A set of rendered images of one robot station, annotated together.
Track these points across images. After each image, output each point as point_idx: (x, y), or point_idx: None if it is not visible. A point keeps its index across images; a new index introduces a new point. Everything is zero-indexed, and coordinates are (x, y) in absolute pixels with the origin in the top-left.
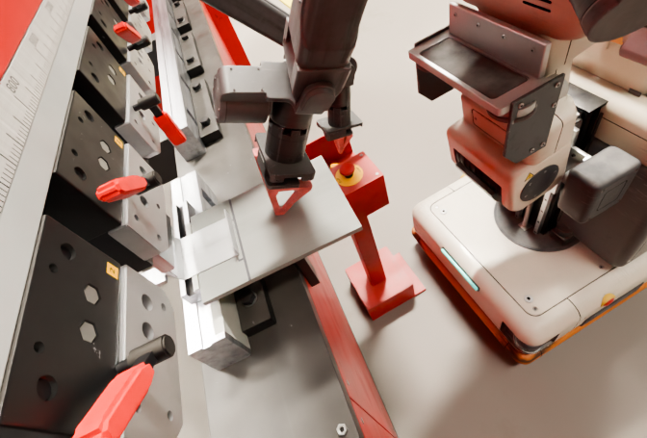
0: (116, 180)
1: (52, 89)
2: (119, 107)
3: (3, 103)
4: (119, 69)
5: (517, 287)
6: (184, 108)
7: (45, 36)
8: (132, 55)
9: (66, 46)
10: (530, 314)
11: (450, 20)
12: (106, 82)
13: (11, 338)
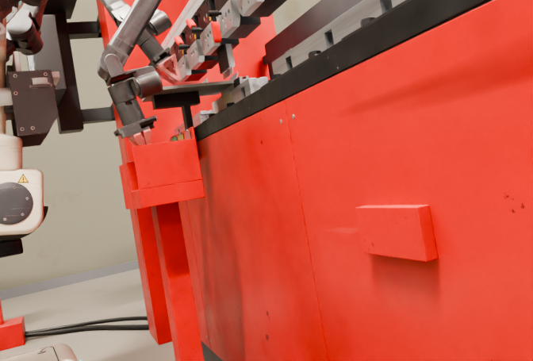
0: (186, 19)
1: None
2: (217, 8)
3: None
4: None
5: (42, 355)
6: (285, 53)
7: None
8: None
9: None
10: (51, 347)
11: (20, 64)
12: None
13: (186, 24)
